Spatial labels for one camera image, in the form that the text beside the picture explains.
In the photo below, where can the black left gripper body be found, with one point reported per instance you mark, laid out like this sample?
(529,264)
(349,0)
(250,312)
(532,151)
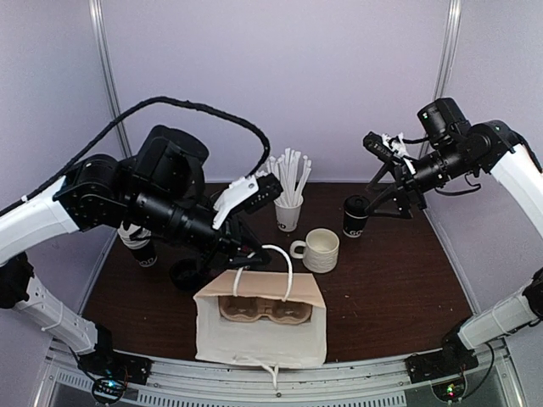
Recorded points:
(229,242)

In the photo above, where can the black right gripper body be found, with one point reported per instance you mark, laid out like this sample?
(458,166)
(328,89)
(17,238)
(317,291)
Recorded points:
(405,179)

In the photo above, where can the cardboard cup carrier tray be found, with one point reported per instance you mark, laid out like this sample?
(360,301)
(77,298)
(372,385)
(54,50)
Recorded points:
(252,309)

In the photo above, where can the stack of black lids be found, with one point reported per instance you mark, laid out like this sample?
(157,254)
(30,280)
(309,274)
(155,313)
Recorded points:
(185,276)

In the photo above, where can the brown paper bag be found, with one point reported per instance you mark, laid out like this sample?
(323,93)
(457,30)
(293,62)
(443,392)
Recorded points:
(262,344)

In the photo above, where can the stack of paper cups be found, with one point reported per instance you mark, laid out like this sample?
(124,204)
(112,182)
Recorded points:
(138,246)

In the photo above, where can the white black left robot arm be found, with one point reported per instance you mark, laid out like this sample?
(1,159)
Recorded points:
(160,192)

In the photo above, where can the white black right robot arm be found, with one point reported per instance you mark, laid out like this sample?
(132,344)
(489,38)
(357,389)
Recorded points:
(477,188)

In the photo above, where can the paper cup holding straws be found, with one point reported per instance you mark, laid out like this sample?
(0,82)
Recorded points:
(287,217)

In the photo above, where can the cream ceramic mug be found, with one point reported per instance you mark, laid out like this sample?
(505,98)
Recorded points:
(319,251)

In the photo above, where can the bundle of white wrapped straws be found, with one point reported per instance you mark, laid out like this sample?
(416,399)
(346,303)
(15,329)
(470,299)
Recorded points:
(292,168)

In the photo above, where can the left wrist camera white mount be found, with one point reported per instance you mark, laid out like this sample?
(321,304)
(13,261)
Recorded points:
(247,193)

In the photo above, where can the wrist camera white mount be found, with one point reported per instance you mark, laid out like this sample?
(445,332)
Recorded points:
(247,193)
(390,150)

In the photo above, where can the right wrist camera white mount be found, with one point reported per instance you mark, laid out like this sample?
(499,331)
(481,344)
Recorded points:
(390,150)

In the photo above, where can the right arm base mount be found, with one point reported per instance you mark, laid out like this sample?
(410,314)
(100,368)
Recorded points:
(445,368)

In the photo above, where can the right aluminium wall post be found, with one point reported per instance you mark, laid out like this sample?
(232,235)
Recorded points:
(449,47)

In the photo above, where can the aluminium wall post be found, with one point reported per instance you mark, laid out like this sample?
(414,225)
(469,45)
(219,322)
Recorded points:
(98,25)
(449,47)

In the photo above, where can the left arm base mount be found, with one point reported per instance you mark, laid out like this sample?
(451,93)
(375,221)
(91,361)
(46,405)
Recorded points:
(111,372)

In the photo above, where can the aluminium front rail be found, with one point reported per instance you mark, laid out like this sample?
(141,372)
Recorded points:
(379,382)

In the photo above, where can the left aluminium wall post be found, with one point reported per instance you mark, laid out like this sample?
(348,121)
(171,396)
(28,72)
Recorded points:
(98,25)

